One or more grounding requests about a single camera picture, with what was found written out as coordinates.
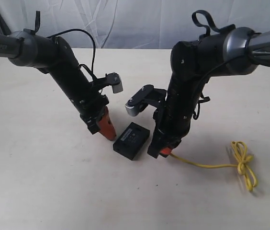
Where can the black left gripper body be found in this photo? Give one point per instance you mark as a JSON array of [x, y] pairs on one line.
[[88, 102]]

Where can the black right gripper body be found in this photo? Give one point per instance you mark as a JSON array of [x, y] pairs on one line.
[[173, 123]]

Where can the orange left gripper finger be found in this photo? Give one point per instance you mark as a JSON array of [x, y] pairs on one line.
[[106, 127]]

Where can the small black box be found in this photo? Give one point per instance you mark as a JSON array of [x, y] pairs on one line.
[[130, 142]]

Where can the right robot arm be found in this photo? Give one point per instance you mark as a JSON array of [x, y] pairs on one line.
[[237, 52]]

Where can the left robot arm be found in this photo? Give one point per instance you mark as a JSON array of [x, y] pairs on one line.
[[53, 55]]

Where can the white backdrop curtain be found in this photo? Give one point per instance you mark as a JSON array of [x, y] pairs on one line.
[[139, 24]]

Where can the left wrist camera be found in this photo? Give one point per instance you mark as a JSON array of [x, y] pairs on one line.
[[112, 79]]

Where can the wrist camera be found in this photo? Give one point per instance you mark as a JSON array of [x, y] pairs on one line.
[[112, 79], [147, 95]]

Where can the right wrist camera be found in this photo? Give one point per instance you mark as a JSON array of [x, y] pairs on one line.
[[147, 95]]

